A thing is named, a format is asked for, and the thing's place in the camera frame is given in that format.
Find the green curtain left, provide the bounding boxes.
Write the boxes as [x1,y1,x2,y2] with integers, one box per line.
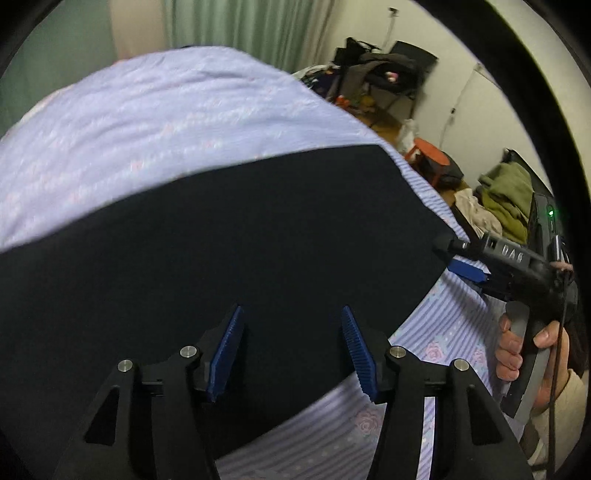
[1,1,116,133]

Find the person's right hand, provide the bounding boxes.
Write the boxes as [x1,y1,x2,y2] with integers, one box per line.
[493,260,578,416]

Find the black pants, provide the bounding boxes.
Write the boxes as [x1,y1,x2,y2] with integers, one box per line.
[1,145,451,479]

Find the black chair with clothes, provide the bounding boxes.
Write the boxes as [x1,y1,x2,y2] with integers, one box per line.
[332,37,439,118]

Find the green curtain right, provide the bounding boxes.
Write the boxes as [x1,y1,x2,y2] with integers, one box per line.
[163,0,335,73]

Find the green curtain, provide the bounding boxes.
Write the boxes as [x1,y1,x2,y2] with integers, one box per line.
[163,0,335,73]
[1,1,116,133]

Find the olive green clothes pile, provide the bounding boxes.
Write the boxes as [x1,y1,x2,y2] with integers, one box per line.
[479,162,534,245]

